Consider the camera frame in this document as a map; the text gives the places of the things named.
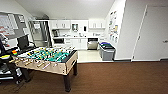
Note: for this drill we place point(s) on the white base cabinet doors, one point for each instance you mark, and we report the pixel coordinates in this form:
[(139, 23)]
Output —
[(79, 43)]

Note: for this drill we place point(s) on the white drawer stack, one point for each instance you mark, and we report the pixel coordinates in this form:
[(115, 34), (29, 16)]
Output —
[(67, 42), (102, 39)]

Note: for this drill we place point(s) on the blue lidded bin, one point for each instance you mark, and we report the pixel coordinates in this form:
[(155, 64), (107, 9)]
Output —
[(105, 43)]

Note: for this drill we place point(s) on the grey trash bin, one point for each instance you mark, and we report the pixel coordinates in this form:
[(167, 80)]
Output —
[(107, 54)]

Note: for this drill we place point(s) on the built-in black microwave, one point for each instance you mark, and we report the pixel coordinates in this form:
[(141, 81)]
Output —
[(58, 40)]

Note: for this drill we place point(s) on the black coffee machine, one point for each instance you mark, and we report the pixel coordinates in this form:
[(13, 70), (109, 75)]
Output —
[(55, 33)]

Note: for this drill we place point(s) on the green foosball table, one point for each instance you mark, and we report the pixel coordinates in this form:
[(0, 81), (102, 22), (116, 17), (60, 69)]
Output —
[(46, 61)]

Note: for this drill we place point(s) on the stainless steel refrigerator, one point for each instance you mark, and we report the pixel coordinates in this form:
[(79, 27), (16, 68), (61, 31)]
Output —
[(40, 33)]

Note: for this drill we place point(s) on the grey pin board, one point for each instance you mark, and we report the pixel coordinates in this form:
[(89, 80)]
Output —
[(11, 25)]

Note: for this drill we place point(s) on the white wall cabinet door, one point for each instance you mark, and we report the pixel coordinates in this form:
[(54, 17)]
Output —
[(91, 23), (103, 23), (97, 23)]

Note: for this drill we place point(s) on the white wall cabinet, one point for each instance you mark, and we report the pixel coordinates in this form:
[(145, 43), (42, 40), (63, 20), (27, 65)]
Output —
[(60, 24)]

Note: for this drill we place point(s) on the wall poster board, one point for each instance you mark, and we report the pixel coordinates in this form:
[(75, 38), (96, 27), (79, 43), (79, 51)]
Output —
[(113, 26)]

